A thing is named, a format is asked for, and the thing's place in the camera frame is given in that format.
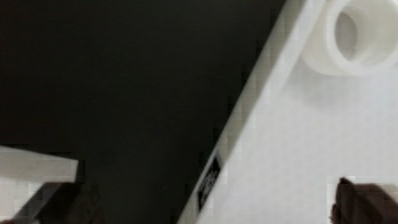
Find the white front fence bar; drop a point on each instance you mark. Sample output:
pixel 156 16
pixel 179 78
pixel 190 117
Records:
pixel 28 169

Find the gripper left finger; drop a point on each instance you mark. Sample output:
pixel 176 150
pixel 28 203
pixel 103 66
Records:
pixel 53 206

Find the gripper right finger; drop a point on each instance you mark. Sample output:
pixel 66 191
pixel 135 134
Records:
pixel 364 204

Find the white square desk top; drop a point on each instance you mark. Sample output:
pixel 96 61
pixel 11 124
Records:
pixel 311 130

